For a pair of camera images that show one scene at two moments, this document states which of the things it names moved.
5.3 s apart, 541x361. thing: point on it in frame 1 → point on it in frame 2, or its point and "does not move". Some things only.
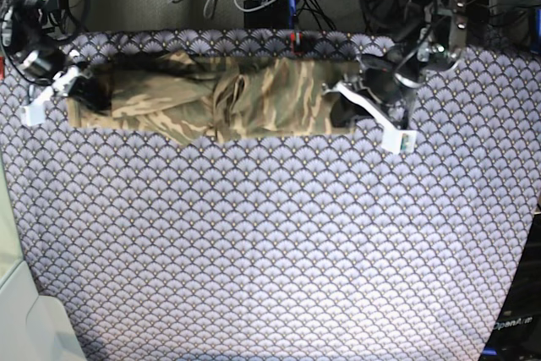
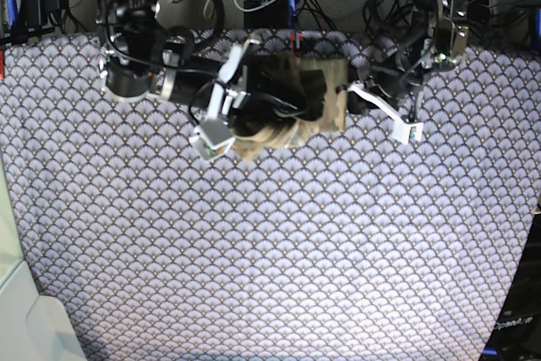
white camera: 34,113 → 211,139
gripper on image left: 93,91 → 280,93
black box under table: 271,16 does not move
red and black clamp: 297,43 does not move
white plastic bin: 33,327 does not move
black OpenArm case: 516,336 does not move
